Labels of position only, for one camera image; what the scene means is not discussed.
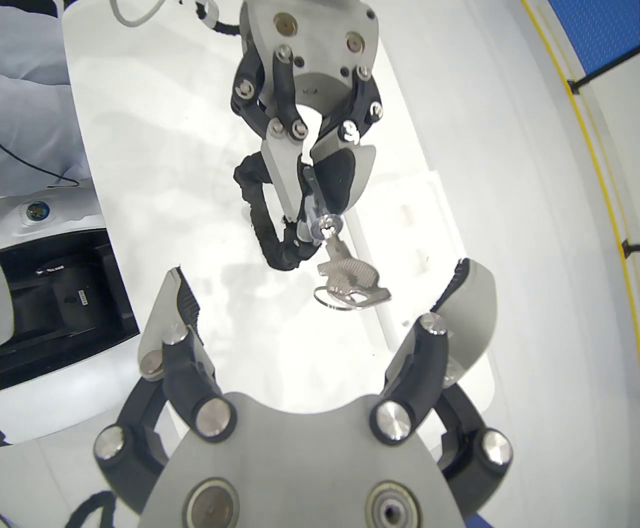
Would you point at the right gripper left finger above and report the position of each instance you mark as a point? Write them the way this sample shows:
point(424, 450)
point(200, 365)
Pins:
point(175, 360)

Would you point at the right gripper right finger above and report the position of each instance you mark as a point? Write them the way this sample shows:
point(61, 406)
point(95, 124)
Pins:
point(425, 360)

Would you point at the silver key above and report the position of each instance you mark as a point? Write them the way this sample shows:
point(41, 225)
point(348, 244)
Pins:
point(372, 296)
point(347, 270)

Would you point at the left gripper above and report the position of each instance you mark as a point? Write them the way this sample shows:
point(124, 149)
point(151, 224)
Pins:
point(320, 45)

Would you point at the blue partition panel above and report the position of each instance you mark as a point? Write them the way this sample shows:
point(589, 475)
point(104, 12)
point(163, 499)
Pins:
point(600, 30)

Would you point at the person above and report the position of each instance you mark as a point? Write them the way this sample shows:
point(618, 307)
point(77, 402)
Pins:
point(30, 100)

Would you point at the robot body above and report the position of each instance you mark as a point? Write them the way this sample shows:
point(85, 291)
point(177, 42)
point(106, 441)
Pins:
point(50, 300)

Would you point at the small silver padlock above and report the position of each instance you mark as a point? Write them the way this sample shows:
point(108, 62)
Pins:
point(320, 220)

